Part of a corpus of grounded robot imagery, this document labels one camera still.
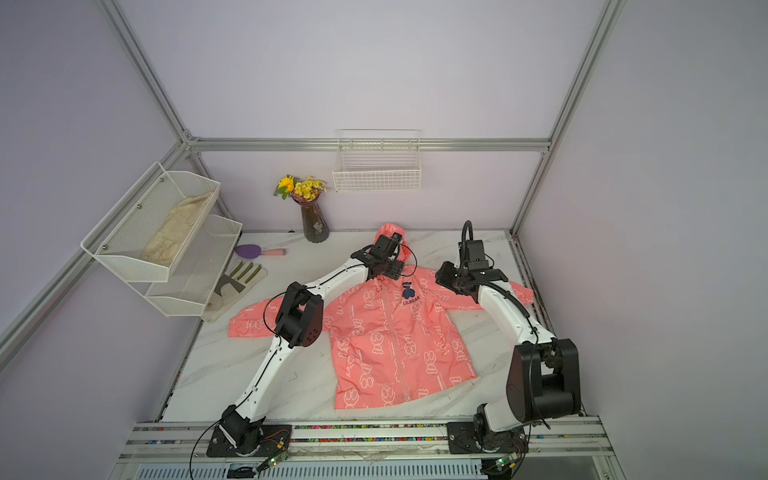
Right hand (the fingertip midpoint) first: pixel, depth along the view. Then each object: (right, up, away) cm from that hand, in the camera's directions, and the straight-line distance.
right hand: (443, 280), depth 89 cm
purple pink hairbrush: (-70, +10, +25) cm, 75 cm away
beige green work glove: (-72, -1, +15) cm, 73 cm away
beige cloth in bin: (-75, +12, -12) cm, 77 cm away
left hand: (-16, +5, +17) cm, 24 cm away
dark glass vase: (-45, +19, +22) cm, 54 cm away
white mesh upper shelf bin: (-81, +13, -12) cm, 83 cm away
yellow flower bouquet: (-46, +30, +12) cm, 56 cm away
